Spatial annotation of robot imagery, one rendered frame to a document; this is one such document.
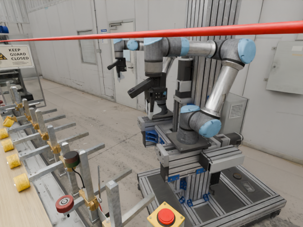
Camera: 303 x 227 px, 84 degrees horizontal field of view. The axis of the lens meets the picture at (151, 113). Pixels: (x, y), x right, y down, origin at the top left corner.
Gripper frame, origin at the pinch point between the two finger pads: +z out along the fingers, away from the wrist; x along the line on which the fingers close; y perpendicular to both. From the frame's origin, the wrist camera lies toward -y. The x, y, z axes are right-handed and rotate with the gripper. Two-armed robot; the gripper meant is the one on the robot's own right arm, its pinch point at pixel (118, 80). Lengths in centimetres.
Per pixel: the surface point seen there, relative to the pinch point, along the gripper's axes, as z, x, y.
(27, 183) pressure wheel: 37, -65, -61
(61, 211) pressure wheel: 43, -84, -44
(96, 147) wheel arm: 36, -45, -25
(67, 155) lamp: 14, -81, -36
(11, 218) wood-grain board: 42, -81, -65
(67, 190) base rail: 62, -51, -48
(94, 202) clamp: 45, -82, -29
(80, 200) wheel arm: 46, -78, -36
